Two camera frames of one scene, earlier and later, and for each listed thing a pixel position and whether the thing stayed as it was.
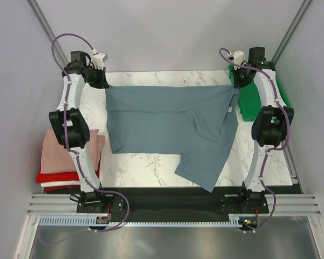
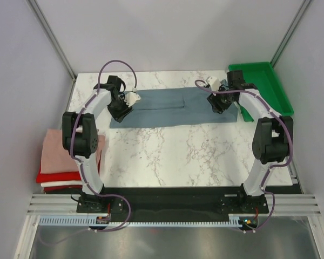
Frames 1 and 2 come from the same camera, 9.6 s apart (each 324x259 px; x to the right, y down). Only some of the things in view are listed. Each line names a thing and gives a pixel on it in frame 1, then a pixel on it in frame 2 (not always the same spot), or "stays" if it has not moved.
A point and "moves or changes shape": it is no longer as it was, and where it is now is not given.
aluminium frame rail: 54,204 stays
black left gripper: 102,83 → 119,116
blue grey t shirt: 198,121 moves or changes shape
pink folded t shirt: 55,158 stays
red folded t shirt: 68,176 stays
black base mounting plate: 140,204 stays
